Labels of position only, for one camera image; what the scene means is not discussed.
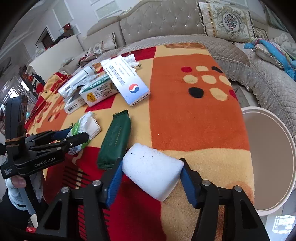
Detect green white tissue pack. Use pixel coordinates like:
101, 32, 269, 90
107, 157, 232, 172
66, 111, 101, 156

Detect dark green snack wrapper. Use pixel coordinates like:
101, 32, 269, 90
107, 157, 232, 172
97, 110, 131, 170

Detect green white milk carton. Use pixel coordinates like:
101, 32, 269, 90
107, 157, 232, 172
79, 74, 118, 107

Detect white foam block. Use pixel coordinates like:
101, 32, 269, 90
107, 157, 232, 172
122, 143, 184, 201

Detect white blue-logo box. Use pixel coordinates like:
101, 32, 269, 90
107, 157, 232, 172
100, 55, 151, 106

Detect left hand white glove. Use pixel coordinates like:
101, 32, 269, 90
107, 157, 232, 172
6, 171, 44, 215

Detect small white medicine box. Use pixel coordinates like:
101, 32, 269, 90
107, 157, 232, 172
64, 92, 86, 114

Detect white thermos bottle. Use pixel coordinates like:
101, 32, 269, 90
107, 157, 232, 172
58, 66, 95, 98

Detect orange red patterned blanket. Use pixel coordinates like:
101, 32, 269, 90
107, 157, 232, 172
24, 43, 255, 241

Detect small side cushion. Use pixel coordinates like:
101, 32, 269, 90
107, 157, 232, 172
88, 32, 118, 54

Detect pink label white bottle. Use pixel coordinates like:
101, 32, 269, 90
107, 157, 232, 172
124, 54, 136, 63

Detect beige tufted sofa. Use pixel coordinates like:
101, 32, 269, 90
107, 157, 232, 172
59, 0, 296, 140

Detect colourful blanket pile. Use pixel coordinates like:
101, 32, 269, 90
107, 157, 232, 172
244, 33, 295, 81

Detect ornate embroidered cushion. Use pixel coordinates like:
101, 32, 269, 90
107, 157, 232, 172
196, 2, 255, 43

